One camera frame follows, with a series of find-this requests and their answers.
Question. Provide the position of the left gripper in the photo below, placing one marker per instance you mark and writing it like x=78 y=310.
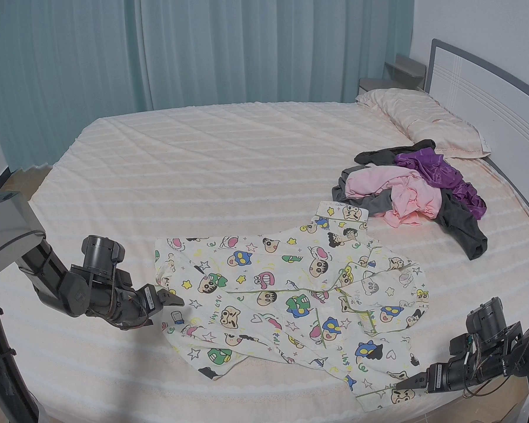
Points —
x=134 y=309

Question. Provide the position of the pink garment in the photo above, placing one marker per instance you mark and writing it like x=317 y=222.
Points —
x=370 y=183

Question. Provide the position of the dark grey garment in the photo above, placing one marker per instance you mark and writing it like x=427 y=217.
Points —
x=460 y=231

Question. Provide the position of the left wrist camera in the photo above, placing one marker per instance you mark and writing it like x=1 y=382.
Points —
x=124 y=278

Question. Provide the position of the white printed pyjama top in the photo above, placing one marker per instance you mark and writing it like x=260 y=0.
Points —
x=291 y=280

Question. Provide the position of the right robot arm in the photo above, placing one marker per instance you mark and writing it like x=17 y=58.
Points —
x=493 y=324

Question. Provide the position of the blue-green curtain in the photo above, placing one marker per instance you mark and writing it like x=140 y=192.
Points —
x=202 y=38

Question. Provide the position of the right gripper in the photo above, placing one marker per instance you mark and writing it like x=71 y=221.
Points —
x=447 y=375

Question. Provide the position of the grey bedside table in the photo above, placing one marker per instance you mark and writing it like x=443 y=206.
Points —
x=405 y=65

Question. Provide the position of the cream pillow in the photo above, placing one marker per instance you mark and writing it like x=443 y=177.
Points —
x=423 y=117

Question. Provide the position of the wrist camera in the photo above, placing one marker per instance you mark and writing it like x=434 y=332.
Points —
x=460 y=345
x=124 y=278

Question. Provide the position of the bed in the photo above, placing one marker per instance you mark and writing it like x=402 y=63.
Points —
x=202 y=170

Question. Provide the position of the purple garment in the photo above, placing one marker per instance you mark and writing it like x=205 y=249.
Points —
x=427 y=165

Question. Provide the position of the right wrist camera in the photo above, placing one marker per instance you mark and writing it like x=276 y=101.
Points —
x=460 y=345

